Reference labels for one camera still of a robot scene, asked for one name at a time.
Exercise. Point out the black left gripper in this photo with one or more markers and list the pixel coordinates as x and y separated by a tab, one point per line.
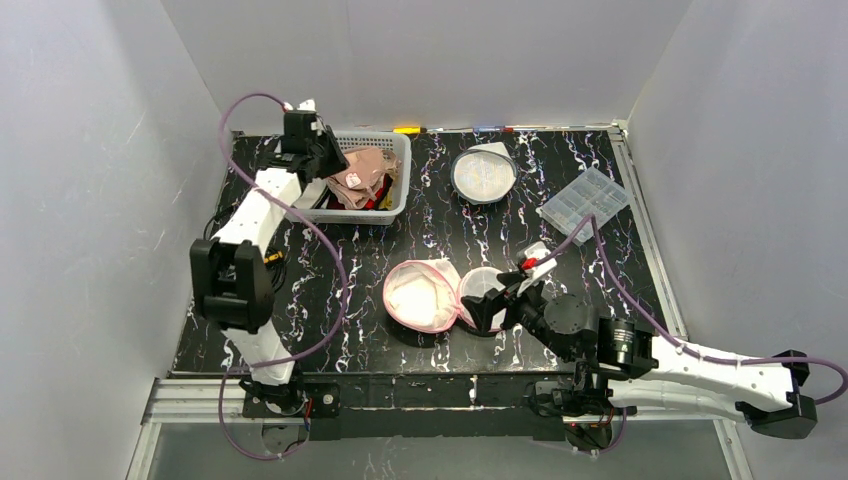
318	153

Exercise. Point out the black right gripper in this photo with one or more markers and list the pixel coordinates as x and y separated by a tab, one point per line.
507	304

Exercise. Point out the beige pink bra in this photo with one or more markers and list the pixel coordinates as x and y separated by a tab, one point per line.
369	169

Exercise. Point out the bright red bra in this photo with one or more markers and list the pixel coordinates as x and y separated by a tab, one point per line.
384	199

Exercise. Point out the white pink-trim laundry bag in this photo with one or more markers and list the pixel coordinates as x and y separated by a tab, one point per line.
425	295

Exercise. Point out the black bra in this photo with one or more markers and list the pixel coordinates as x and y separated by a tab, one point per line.
313	196

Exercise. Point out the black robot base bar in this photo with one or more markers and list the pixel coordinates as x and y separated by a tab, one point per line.
430	404

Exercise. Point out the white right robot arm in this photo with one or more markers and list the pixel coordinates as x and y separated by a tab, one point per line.
619	367

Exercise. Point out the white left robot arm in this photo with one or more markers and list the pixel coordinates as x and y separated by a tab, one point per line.
232	287

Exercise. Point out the white plastic basket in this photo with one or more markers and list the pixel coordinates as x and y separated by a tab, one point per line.
399	144

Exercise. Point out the clear plastic parts box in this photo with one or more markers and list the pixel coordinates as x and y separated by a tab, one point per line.
592	192

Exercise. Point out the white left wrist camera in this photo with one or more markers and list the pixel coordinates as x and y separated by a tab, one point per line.
308	106

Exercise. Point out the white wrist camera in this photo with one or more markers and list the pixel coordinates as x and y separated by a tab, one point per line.
535	264
308	106

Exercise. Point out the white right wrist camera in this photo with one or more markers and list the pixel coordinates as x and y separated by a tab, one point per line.
535	264

